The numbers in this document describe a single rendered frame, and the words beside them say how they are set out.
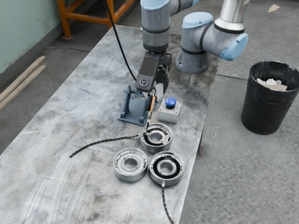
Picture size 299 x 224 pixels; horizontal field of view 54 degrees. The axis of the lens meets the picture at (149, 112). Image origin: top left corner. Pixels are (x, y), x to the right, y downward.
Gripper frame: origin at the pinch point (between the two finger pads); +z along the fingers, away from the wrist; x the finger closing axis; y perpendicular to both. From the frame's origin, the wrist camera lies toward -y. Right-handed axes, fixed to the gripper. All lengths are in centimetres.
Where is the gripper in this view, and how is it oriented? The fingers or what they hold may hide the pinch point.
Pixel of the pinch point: (152, 100)
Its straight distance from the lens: 94.1
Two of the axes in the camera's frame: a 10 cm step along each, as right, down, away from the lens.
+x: -9.4, -2.4, 2.5
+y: 3.5, -6.5, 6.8
